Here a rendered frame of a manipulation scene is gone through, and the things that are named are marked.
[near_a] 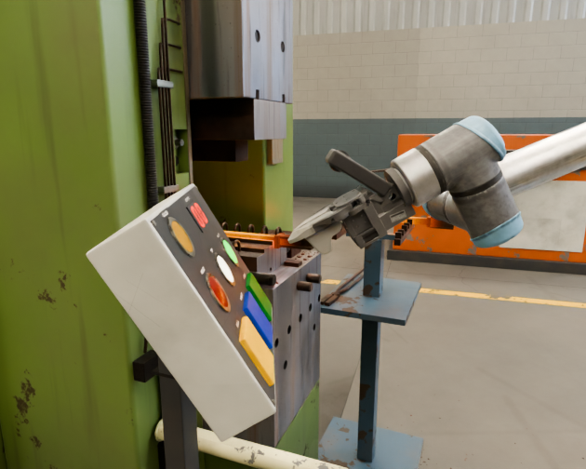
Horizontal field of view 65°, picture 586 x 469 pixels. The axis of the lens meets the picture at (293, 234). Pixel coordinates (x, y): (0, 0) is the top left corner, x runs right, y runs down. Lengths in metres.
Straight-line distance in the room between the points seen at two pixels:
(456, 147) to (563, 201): 4.07
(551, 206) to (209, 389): 4.42
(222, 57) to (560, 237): 4.16
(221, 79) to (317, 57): 7.97
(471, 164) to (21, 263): 0.94
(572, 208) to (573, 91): 4.35
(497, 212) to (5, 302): 1.06
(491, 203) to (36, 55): 0.87
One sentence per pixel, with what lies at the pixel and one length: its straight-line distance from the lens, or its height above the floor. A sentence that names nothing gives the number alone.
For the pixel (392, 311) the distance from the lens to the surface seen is 1.58.
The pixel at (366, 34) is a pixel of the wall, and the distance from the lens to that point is 8.94.
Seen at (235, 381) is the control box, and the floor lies 1.00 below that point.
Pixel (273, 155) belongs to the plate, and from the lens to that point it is 1.51.
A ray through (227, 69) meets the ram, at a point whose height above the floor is 1.43.
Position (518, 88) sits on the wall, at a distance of 8.82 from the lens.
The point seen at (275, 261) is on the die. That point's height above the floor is 0.94.
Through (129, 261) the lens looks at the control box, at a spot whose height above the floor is 1.15.
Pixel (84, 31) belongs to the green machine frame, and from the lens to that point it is 0.97.
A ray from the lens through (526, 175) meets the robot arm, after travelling 1.02.
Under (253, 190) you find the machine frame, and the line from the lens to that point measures 1.52.
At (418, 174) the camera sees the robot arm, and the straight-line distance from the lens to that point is 0.76.
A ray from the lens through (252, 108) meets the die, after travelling 1.12.
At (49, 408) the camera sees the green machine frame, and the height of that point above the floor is 0.66.
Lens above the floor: 1.29
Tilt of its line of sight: 13 degrees down
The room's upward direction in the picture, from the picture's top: straight up
